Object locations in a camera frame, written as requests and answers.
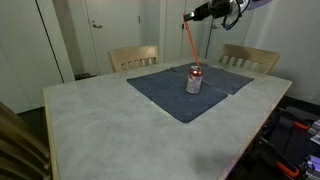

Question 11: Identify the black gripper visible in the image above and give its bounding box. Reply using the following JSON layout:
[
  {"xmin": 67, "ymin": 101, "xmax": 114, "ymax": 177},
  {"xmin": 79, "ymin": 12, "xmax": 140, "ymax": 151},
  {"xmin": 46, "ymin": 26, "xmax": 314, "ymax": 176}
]
[{"xmin": 183, "ymin": 0, "xmax": 240, "ymax": 21}]

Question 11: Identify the orange red straw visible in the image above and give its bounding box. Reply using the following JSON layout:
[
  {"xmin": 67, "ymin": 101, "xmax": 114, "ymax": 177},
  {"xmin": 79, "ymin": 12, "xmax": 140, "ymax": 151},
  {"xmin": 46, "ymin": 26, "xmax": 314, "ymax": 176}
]
[{"xmin": 183, "ymin": 19, "xmax": 200, "ymax": 66}]

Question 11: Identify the red and silver soda can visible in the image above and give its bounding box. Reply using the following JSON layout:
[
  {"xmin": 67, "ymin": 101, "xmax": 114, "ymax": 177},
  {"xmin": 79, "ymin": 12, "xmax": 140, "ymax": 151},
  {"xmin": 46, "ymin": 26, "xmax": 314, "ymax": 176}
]
[{"xmin": 186, "ymin": 66, "xmax": 203, "ymax": 94}]

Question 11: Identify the dark blue mat, can side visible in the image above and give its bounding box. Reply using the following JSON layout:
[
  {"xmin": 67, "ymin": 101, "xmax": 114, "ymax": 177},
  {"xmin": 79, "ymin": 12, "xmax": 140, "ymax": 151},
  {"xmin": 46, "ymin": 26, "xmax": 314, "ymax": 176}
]
[{"xmin": 127, "ymin": 69, "xmax": 227, "ymax": 123}]

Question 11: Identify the white door right side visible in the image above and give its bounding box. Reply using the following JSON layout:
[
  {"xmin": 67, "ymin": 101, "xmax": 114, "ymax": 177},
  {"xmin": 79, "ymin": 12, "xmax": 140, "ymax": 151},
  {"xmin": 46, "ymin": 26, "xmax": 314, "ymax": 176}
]
[{"xmin": 205, "ymin": 11, "xmax": 253, "ymax": 61}]

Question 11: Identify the wooden chair at corner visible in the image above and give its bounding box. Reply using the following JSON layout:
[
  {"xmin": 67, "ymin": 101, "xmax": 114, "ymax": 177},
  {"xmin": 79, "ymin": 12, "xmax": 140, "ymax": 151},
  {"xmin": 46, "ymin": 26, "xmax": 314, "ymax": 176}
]
[{"xmin": 218, "ymin": 44, "xmax": 280, "ymax": 74}]

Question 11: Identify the dark blue mat, far side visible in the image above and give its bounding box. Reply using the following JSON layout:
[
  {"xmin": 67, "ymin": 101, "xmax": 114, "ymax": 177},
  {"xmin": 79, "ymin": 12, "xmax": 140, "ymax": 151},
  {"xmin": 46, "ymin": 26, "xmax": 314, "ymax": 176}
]
[{"xmin": 171, "ymin": 63, "xmax": 253, "ymax": 95}]

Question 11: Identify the wooden chair near door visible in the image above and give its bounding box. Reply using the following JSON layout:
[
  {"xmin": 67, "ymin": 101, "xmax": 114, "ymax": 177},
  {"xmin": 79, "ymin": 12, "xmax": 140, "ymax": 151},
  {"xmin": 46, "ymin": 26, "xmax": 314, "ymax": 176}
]
[{"xmin": 108, "ymin": 45, "xmax": 159, "ymax": 72}]

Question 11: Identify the black orange clamp upper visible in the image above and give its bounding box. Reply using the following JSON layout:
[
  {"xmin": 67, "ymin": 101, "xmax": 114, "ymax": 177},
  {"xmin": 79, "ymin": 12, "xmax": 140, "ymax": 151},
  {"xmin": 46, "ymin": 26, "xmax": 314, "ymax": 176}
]
[{"xmin": 284, "ymin": 115, "xmax": 310, "ymax": 131}]

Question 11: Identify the black orange clamp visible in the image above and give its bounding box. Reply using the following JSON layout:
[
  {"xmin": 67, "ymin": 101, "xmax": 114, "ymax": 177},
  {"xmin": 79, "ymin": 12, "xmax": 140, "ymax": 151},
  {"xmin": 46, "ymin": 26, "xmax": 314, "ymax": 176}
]
[
  {"xmin": 259, "ymin": 137, "xmax": 300, "ymax": 179},
  {"xmin": 284, "ymin": 115, "xmax": 310, "ymax": 131}
]

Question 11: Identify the wooden chair in foreground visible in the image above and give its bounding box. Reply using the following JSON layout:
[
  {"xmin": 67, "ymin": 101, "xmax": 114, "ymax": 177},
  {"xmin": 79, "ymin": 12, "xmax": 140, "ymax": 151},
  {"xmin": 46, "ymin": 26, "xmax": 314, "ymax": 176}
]
[{"xmin": 0, "ymin": 102, "xmax": 52, "ymax": 180}]

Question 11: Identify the white door with handle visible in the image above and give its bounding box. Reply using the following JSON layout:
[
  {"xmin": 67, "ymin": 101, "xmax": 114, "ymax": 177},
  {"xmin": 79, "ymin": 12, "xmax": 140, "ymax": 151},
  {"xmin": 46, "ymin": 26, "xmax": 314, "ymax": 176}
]
[{"xmin": 85, "ymin": 0, "xmax": 140, "ymax": 75}]

